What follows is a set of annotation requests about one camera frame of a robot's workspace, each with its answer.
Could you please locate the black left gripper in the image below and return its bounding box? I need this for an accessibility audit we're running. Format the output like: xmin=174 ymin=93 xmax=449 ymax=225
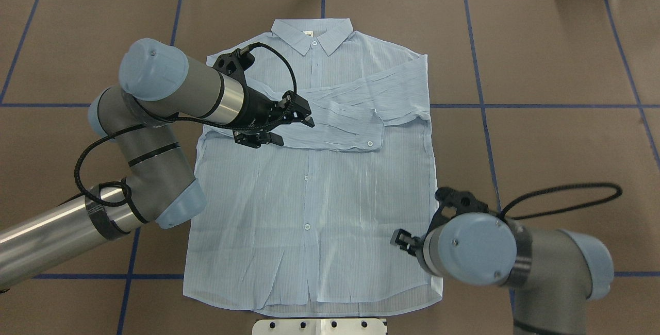
xmin=212 ymin=52 xmax=315 ymax=149

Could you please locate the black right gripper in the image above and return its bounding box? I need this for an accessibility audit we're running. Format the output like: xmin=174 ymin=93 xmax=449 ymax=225
xmin=390 ymin=187 xmax=497 ymax=256

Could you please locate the light blue striped shirt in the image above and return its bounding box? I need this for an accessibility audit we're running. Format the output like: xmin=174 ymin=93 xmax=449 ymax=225
xmin=183 ymin=19 xmax=443 ymax=317

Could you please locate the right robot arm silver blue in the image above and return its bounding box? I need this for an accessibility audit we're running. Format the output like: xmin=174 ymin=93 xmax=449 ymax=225
xmin=390 ymin=182 xmax=622 ymax=334

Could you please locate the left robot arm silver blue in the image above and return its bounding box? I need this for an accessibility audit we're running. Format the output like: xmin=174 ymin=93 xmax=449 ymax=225
xmin=1 ymin=38 xmax=315 ymax=293

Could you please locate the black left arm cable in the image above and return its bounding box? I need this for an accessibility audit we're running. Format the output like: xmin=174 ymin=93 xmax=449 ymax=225
xmin=74 ymin=42 xmax=299 ymax=222

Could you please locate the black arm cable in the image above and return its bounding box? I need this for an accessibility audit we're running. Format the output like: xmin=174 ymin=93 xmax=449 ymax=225
xmin=74 ymin=42 xmax=299 ymax=222
xmin=498 ymin=182 xmax=623 ymax=221

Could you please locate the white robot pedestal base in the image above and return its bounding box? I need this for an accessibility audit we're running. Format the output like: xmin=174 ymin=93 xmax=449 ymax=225
xmin=252 ymin=318 xmax=388 ymax=334

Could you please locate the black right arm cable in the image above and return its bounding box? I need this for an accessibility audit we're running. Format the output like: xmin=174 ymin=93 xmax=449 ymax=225
xmin=498 ymin=182 xmax=623 ymax=221

